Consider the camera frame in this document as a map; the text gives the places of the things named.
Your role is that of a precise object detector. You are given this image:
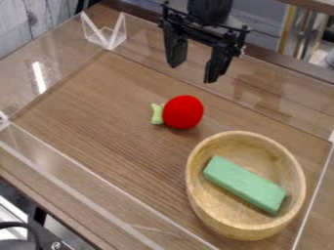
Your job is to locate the green rectangular block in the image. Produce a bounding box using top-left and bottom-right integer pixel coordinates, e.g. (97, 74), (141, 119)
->
(201, 155), (287, 215)

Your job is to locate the round wooden bowl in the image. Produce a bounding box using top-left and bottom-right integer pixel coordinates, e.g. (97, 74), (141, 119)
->
(185, 131), (305, 241)

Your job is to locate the red plush fruit green stem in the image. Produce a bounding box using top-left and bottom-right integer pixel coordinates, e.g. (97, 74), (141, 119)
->
(150, 96), (204, 130)

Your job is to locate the clear acrylic corner bracket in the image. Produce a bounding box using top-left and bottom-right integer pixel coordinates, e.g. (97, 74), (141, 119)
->
(80, 12), (126, 51)

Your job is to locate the clear acrylic tray wall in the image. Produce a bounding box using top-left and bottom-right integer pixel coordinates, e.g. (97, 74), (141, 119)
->
(0, 112), (217, 250)

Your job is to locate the gold metal chair frame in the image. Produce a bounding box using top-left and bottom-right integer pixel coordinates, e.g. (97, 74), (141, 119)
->
(277, 0), (331, 62)

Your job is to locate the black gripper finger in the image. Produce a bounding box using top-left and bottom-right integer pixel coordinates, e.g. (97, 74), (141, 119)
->
(202, 42), (232, 83)
(162, 25), (188, 68)

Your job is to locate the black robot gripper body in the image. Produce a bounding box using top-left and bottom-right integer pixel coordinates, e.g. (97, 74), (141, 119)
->
(158, 0), (251, 57)

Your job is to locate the black table clamp mount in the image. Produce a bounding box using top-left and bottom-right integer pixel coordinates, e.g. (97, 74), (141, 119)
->
(0, 205), (74, 250)

